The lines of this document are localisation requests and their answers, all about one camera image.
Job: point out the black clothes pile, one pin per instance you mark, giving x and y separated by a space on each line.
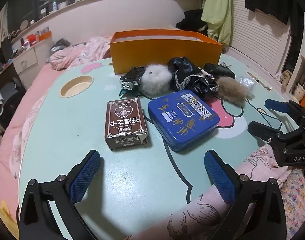
193 22

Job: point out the blue metal tin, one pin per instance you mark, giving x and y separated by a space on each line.
182 118

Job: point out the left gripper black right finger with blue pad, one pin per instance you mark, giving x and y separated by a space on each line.
267 220

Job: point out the brown card box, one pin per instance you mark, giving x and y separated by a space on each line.
125 124

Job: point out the orange cardboard box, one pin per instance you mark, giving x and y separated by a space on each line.
136 48

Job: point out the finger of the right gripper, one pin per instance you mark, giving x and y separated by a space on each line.
278 106
264 132

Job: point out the green hanging garment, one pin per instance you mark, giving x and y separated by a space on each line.
218 16

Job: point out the black hair claw clip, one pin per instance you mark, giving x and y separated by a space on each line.
130 82

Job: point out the black lace scrunchie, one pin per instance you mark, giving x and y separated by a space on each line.
187 76

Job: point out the clear crinkled plastic wrap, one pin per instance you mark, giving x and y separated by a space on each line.
247 82

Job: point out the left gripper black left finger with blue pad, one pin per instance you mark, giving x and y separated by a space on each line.
36 218

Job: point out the white bedside drawer cabinet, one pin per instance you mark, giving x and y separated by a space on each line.
29 63

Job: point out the brown fur pompom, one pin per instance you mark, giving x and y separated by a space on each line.
232 91

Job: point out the pink floral duvet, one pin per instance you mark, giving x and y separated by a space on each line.
96 48

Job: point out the white fur pompom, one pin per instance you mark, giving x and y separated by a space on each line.
155 80

